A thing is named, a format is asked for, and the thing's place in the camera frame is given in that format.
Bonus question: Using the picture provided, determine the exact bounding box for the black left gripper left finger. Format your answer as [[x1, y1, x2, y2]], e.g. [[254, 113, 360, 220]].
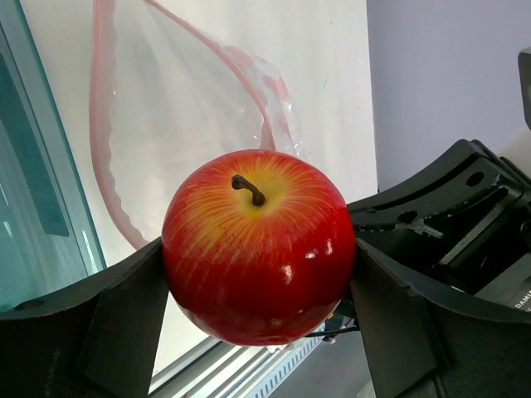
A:
[[1, 240, 168, 397]]

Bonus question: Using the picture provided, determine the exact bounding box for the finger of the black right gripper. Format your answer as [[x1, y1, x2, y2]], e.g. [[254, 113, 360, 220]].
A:
[[348, 139, 513, 257]]

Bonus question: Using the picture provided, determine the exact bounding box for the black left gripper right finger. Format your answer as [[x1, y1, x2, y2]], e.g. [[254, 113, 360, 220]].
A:
[[351, 240, 530, 397]]

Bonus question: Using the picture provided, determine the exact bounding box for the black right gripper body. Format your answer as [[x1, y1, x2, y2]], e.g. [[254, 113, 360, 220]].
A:
[[426, 157, 530, 301]]

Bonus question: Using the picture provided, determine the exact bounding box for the red yellow fake apple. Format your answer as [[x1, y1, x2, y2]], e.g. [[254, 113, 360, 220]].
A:
[[161, 149, 355, 346]]

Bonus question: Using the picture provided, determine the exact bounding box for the clear pink zip top bag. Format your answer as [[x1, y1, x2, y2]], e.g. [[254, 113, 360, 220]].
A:
[[89, 1, 304, 249]]

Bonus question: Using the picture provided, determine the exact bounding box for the blue transparent plastic tray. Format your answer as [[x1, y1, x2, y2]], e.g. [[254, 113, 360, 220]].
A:
[[1, 1, 106, 312]]

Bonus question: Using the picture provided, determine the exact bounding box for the aluminium mounting rail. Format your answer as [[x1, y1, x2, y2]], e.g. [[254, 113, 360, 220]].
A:
[[149, 337, 306, 397]]

